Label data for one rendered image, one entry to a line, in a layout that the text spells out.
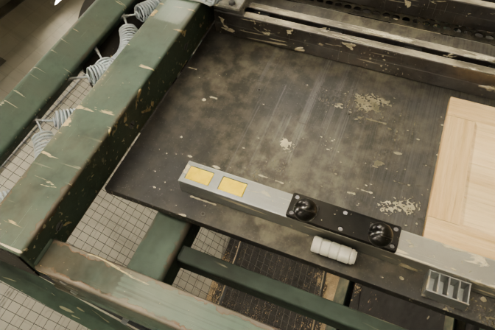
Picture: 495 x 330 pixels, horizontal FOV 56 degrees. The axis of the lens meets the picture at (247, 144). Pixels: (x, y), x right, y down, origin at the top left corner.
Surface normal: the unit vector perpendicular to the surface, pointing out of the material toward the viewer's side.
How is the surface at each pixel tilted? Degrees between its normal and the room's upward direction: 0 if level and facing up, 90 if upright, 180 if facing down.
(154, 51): 59
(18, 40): 90
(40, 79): 90
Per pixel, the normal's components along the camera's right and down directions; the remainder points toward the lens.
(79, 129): -0.04, -0.58
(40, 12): 0.50, -0.48
